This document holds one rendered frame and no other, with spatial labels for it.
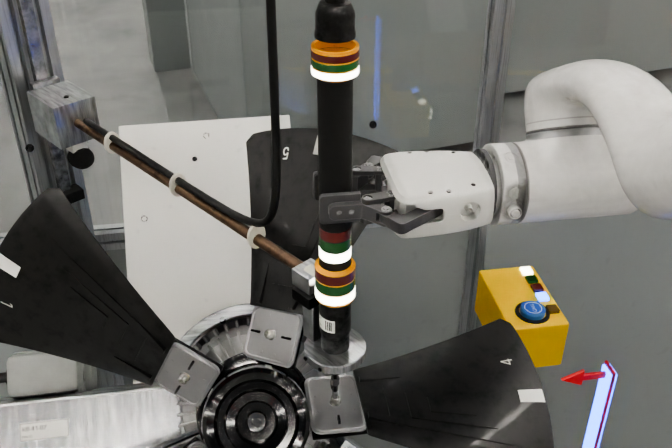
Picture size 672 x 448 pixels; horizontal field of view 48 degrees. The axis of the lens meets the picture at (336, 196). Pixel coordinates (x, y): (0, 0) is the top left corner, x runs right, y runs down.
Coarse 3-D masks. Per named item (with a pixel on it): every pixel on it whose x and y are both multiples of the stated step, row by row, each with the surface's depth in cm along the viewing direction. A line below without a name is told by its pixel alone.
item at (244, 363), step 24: (240, 360) 94; (216, 384) 85; (240, 384) 84; (264, 384) 84; (288, 384) 84; (216, 408) 82; (240, 408) 83; (264, 408) 84; (288, 408) 84; (216, 432) 82; (240, 432) 83; (264, 432) 83; (288, 432) 84
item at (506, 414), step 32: (416, 352) 97; (448, 352) 97; (480, 352) 97; (512, 352) 97; (384, 384) 92; (416, 384) 93; (448, 384) 93; (480, 384) 93; (512, 384) 94; (384, 416) 88; (416, 416) 89; (448, 416) 89; (480, 416) 90; (512, 416) 91; (544, 416) 91
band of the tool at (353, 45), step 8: (352, 40) 68; (312, 48) 67; (320, 48) 69; (328, 48) 70; (336, 48) 70; (344, 48) 70; (352, 48) 69; (336, 56) 66; (328, 64) 66; (336, 64) 66; (344, 64) 66; (328, 72) 67; (344, 72) 67
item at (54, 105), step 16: (48, 80) 121; (32, 96) 118; (48, 96) 117; (64, 96) 117; (80, 96) 117; (32, 112) 120; (48, 112) 115; (64, 112) 115; (80, 112) 117; (96, 112) 119; (48, 128) 117; (64, 128) 116; (64, 144) 117
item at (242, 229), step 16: (80, 128) 115; (112, 144) 110; (128, 160) 107; (160, 176) 102; (176, 192) 99; (208, 208) 95; (224, 224) 93; (240, 224) 91; (256, 240) 89; (288, 256) 86
